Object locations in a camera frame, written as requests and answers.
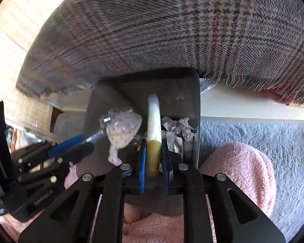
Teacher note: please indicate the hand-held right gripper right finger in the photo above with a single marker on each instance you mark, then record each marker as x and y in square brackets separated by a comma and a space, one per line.
[166, 167]

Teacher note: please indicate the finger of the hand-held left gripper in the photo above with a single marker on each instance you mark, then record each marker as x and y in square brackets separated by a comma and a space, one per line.
[78, 153]
[65, 145]

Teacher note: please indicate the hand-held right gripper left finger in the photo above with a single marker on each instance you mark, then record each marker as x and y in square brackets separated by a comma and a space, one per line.
[143, 167]

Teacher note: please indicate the clear dotted plastic wrapper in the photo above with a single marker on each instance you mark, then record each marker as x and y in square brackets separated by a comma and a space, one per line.
[121, 131]

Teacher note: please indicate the white tissue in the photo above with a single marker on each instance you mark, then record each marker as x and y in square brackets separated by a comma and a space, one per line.
[183, 129]

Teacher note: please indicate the dark grey bin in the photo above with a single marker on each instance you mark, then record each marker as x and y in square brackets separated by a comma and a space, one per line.
[172, 93]

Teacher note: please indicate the white printed label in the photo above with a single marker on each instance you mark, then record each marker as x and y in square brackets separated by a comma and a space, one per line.
[207, 84]

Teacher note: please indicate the grey fluffy rug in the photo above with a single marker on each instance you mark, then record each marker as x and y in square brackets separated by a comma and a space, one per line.
[288, 151]

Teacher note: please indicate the plaid tablecloth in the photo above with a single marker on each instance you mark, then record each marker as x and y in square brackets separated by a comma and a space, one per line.
[167, 25]

